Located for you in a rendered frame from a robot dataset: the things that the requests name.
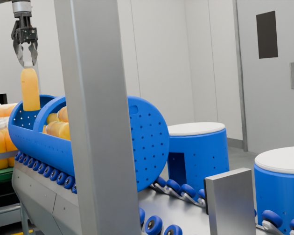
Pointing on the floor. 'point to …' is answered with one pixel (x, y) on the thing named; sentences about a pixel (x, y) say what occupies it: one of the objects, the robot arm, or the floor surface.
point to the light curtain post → (98, 116)
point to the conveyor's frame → (1, 188)
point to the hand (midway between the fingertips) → (27, 63)
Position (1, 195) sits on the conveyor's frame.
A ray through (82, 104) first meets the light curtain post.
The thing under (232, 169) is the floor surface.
